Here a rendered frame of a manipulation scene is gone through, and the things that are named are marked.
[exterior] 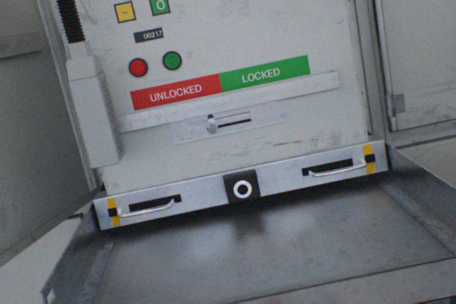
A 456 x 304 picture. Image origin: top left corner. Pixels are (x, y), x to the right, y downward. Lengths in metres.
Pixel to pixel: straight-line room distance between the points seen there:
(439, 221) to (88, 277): 0.54
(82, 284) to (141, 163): 0.25
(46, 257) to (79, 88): 0.67
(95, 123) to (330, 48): 0.43
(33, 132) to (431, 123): 0.93
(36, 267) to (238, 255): 0.74
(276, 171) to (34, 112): 0.55
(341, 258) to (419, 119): 0.70
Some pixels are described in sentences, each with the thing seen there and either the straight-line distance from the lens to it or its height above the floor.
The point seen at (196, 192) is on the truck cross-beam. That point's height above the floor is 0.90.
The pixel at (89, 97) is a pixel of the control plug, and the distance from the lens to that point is 0.91.
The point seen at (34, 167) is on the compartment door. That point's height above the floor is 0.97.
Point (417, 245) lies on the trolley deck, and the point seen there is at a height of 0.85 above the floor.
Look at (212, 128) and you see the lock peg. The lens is 0.96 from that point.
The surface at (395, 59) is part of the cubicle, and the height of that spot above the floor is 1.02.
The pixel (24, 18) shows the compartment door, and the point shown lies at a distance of 1.33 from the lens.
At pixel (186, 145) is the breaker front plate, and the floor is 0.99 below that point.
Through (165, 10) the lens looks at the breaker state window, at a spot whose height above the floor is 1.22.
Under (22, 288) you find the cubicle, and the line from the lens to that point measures 1.54.
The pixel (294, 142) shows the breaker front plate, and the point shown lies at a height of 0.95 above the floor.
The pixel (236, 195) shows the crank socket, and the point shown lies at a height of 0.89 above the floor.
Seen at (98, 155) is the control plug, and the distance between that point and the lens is 0.92.
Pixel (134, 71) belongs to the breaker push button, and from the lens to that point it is 1.00.
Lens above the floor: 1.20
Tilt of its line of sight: 14 degrees down
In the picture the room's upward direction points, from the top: 12 degrees counter-clockwise
